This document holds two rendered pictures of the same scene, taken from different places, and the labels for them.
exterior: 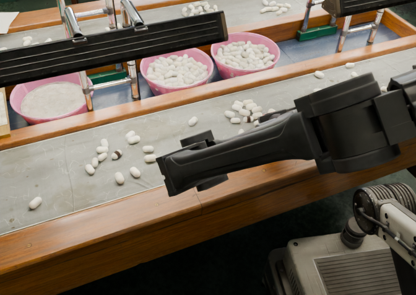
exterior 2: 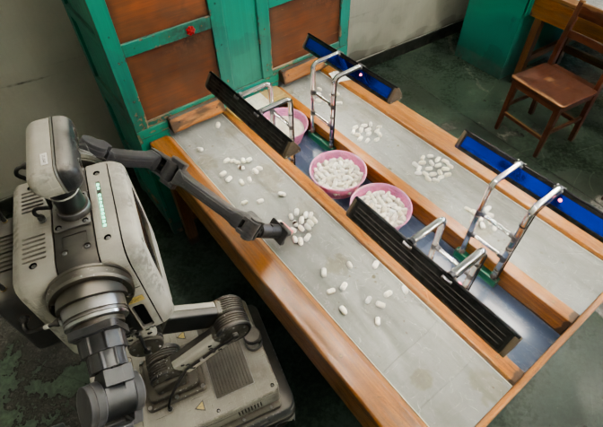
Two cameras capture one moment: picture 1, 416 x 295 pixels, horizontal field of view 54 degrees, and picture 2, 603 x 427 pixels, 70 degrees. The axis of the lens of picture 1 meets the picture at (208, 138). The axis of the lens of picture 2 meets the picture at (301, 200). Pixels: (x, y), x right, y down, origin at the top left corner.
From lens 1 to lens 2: 1.57 m
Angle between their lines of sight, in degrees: 52
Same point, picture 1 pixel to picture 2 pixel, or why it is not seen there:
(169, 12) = (421, 149)
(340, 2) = (353, 207)
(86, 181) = (219, 162)
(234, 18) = (440, 192)
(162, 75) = (328, 167)
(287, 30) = (450, 236)
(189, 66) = (348, 178)
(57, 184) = (214, 152)
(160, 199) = not seen: hidden behind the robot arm
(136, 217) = not seen: hidden behind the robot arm
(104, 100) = (303, 152)
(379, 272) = (226, 363)
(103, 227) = not seen: hidden behind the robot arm
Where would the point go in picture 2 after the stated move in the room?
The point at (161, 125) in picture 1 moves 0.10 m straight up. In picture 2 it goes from (275, 180) to (274, 165)
